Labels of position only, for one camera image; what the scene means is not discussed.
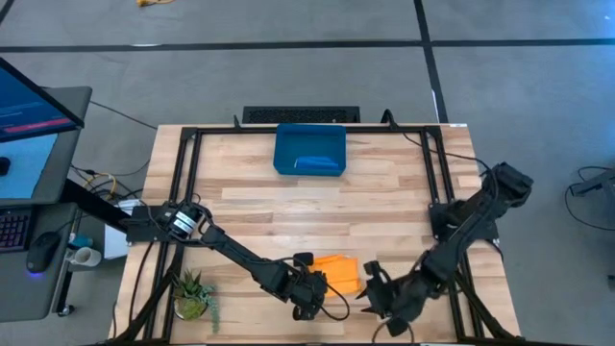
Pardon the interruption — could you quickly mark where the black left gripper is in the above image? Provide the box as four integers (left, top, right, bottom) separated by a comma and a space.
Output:
286, 269, 330, 322

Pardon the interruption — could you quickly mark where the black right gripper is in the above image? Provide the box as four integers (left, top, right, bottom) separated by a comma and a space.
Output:
355, 273, 431, 338

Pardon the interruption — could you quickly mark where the orange microfiber towel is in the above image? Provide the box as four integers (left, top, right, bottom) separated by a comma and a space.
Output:
309, 254, 363, 299

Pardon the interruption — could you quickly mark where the blue microfiber towel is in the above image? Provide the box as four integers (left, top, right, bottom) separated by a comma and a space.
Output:
293, 155, 341, 171

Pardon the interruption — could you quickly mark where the blue plastic basket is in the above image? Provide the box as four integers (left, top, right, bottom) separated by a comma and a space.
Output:
272, 122, 348, 178

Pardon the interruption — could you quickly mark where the potted succulent plant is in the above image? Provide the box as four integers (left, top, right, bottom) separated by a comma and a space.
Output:
171, 268, 222, 335

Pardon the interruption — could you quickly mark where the black perforated panel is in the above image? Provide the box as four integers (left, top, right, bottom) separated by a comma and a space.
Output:
241, 105, 362, 125

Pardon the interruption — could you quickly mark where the white box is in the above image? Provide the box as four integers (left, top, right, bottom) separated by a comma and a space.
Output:
103, 198, 141, 261

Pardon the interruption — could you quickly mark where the white mug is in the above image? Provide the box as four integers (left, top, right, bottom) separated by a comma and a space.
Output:
64, 245, 103, 268

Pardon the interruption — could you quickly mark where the black cart support bar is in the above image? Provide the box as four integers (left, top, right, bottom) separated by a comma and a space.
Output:
61, 177, 138, 233

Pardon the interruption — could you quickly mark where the black computer mouse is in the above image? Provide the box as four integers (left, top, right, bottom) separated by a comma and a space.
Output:
25, 231, 62, 276

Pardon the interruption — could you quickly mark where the grey workstation cart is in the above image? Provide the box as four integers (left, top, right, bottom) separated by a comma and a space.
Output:
0, 86, 93, 323

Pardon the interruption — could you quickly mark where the black keyboard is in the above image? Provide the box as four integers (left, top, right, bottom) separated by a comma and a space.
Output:
0, 210, 33, 255

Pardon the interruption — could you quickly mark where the computer monitor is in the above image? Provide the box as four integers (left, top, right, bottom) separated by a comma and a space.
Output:
0, 56, 86, 144

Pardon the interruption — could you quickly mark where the black right camera cable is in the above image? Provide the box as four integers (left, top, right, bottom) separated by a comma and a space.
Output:
370, 316, 415, 345

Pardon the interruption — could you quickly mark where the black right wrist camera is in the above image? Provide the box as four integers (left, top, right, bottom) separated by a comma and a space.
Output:
362, 259, 386, 279

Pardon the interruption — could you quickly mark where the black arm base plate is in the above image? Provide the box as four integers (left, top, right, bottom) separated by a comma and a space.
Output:
125, 205, 196, 244
429, 201, 501, 243

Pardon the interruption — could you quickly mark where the black aluminium table frame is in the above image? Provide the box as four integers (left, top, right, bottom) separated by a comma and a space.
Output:
112, 109, 520, 346

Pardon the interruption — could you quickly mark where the black table cable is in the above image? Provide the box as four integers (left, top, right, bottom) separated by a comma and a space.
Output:
402, 132, 492, 175

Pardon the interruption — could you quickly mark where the black floor cable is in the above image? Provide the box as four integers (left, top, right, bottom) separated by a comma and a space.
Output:
88, 99, 160, 132

